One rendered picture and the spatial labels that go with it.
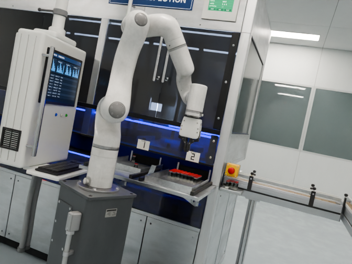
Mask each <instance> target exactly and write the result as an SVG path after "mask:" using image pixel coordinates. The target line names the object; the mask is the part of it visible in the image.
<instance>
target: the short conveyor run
mask: <svg viewBox="0 0 352 264"><path fill-rule="evenodd" d="M255 173H256V170H253V172H251V173H250V174H246V173H242V172H239V176H238V177H236V178H235V177H231V176H228V175H227V176H225V177H224V179H223V185H225V184H226V181H227V180H228V179H231V180H234V181H238V182H239V183H238V189H241V190H243V191H244V192H243V194H242V196H245V197H249V198H252V199H255V200H260V201H263V202H267V203H271V204H275V205H278V206H283V207H286V208H290V209H293V210H297V211H301V212H305V213H309V214H312V215H316V216H320V217H324V218H328V219H332V220H335V221H338V222H340V218H341V215H342V210H343V206H342V205H341V204H340V202H341V201H342V198H340V196H337V195H332V194H328V193H324V192H320V191H316V187H315V185H314V184H311V186H312V187H311V188H310V189H307V188H303V187H300V186H296V185H291V184H287V183H283V182H279V181H275V180H270V179H266V178H262V177H258V176H256V174H255ZM241 177H242V178H241ZM245 178H246V179H245ZM258 181H259V182H258ZM262 182H263V183H262ZM266 183H267V184H266ZM270 184H271V185H270ZM274 185H276V186H274ZM278 186H280V187H278ZM281 187H282V188H281ZM285 188H287V189H285ZM290 189H291V190H290ZM294 190H295V191H294ZM298 191H299V192H298ZM302 192H303V193H302ZM306 193H308V194H306ZM319 196H320V197H319ZM323 197H324V198H323ZM325 198H327V199H325ZM329 199H331V200H329ZM334 200H335V201H334ZM338 201H339V202H338Z"/></svg>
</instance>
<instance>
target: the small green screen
mask: <svg viewBox="0 0 352 264"><path fill-rule="evenodd" d="M239 3H240V0H204V6H203V11H202V16H201V19H210V20H221V21H233V22H236V18H237V13H238V8H239Z"/></svg>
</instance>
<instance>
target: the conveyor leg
mask: <svg viewBox="0 0 352 264"><path fill-rule="evenodd" d="M245 198H246V199H249V201H248V206H247V210H246V216H245V220H244V225H243V230H242V234H241V238H240V243H239V248H238V253H237V258H236V262H235V264H244V260H245V255H246V250H247V245H248V241H249V236H250V231H251V226H252V222H253V218H254V213H255V208H256V204H257V202H260V200H255V199H252V198H249V197H245Z"/></svg>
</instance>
